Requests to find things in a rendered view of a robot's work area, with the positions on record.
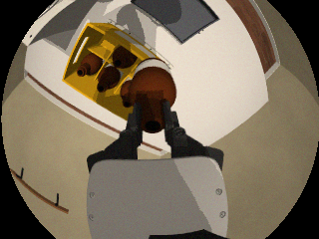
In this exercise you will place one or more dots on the yellow crate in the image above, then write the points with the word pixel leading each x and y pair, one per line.
pixel 101 45

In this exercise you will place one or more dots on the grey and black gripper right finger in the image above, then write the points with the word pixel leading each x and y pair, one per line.
pixel 181 144

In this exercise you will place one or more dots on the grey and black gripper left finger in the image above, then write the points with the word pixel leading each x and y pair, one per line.
pixel 123 146

